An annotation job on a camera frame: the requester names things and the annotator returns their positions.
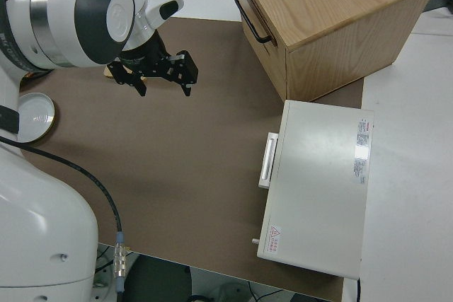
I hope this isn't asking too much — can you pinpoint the gray round plate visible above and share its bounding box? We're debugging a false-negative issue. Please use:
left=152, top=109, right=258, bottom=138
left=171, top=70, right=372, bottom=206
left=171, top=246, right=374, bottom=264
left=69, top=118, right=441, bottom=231
left=17, top=92, right=57, bottom=144

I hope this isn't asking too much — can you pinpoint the small tan wooden block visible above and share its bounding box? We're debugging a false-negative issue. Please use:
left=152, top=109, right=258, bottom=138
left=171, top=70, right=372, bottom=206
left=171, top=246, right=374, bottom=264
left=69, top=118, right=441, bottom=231
left=103, top=64, right=148, bottom=82

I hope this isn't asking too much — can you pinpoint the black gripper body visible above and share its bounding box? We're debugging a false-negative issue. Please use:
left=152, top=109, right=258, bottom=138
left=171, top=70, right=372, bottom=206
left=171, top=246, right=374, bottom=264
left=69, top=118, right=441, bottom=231
left=118, top=31, right=171, bottom=78

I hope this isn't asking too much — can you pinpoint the brown table mat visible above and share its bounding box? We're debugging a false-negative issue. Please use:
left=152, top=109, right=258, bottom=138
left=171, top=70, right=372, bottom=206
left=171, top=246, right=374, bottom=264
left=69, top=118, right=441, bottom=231
left=18, top=17, right=366, bottom=302

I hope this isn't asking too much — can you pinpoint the black drawer handle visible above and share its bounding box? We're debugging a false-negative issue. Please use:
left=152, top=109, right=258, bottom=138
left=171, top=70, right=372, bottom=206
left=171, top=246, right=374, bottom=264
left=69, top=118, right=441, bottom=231
left=233, top=0, right=274, bottom=45

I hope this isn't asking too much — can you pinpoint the white oven door handle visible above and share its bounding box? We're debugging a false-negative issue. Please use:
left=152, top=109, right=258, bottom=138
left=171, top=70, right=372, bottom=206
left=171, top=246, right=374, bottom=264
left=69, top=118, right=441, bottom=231
left=258, top=132, right=280, bottom=190

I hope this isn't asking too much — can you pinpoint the black round floor base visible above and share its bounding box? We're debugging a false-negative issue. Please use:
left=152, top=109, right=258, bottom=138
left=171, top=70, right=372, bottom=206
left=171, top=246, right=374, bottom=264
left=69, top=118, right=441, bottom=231
left=122, top=254, right=193, bottom=302

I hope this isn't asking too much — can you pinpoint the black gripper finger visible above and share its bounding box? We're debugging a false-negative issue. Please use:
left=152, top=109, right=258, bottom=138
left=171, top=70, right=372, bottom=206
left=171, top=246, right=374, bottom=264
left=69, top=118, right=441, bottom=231
left=107, top=61, right=147, bottom=98
left=164, top=50, right=199, bottom=97

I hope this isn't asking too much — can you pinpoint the wooden drawer box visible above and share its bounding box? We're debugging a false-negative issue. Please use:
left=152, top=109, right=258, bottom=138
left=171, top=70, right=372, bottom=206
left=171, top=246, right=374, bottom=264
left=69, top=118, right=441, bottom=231
left=229, top=0, right=439, bottom=103

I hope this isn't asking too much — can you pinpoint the black cable with metal connector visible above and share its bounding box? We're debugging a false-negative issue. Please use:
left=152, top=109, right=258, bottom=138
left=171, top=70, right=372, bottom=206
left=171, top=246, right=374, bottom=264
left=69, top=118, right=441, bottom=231
left=0, top=134, right=129, bottom=296

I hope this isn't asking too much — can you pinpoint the white toaster oven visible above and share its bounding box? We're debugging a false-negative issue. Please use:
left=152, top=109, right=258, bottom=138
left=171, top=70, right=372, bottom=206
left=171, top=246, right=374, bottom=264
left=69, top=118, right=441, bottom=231
left=251, top=99, right=375, bottom=279

